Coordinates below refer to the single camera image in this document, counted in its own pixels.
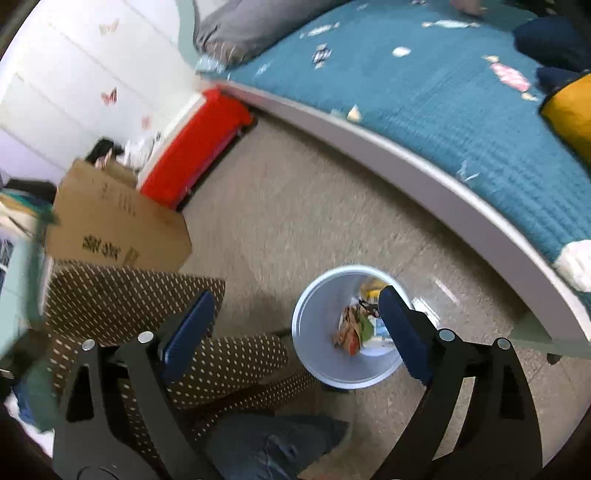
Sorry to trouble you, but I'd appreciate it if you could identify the yellow cushion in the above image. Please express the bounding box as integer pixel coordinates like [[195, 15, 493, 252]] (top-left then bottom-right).
[[540, 71, 591, 162]]

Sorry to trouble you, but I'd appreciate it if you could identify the white plastic bag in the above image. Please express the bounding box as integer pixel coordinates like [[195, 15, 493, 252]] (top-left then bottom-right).
[[122, 136, 160, 167]]

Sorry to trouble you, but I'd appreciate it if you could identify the large cardboard box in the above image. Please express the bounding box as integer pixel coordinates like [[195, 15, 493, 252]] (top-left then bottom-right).
[[45, 159, 193, 273]]

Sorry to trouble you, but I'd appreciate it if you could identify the grey quilt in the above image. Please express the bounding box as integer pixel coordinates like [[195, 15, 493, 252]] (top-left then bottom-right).
[[193, 0, 352, 65]]

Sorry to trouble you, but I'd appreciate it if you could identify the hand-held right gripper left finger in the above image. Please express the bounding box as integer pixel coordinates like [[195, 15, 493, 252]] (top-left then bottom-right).
[[52, 290, 217, 480]]

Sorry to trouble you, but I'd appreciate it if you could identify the white fluffy cloth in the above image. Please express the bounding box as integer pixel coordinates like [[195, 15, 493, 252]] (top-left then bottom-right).
[[554, 240, 591, 292]]

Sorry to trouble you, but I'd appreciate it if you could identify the dark green cloth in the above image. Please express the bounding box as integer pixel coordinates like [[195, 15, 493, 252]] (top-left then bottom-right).
[[14, 360, 61, 430]]

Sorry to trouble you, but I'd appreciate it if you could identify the light blue bunk bed frame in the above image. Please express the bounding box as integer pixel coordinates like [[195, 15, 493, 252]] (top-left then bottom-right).
[[178, 0, 591, 358]]

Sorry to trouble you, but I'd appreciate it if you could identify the black cloth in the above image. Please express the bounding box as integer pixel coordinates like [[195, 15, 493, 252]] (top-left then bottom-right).
[[85, 138, 125, 167]]

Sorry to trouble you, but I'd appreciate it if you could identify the white wardrobe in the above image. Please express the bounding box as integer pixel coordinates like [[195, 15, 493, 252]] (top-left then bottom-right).
[[0, 0, 195, 185]]

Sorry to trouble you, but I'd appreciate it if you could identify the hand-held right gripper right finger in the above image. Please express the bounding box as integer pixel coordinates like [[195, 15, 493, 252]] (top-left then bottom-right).
[[369, 285, 543, 480]]

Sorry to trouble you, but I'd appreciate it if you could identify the light blue staircase cabinet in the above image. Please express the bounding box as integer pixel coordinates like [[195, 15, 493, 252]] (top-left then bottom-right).
[[0, 222, 61, 352]]

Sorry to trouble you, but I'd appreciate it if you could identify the red storage box white lid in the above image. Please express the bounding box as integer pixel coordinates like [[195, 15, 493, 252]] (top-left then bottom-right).
[[139, 88, 254, 210]]

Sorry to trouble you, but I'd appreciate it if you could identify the teal printed bedsheet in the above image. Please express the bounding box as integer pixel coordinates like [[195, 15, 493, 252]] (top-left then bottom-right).
[[198, 0, 591, 291]]

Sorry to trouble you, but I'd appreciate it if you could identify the brown polka dot tablecloth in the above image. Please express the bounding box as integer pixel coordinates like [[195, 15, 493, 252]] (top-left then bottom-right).
[[44, 258, 324, 462]]

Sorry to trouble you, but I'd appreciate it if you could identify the white trash bin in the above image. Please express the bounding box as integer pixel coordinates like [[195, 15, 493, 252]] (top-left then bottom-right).
[[291, 264, 428, 389]]

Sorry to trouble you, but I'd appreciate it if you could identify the red paper bag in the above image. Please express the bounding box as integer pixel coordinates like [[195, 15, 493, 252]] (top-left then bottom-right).
[[333, 302, 372, 356]]

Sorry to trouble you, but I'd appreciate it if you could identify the yellow paper bag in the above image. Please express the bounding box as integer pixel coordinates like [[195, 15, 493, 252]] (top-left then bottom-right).
[[360, 278, 387, 301]]

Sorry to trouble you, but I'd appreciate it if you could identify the grey denim cloth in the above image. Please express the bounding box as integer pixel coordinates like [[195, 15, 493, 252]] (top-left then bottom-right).
[[203, 413, 352, 480]]

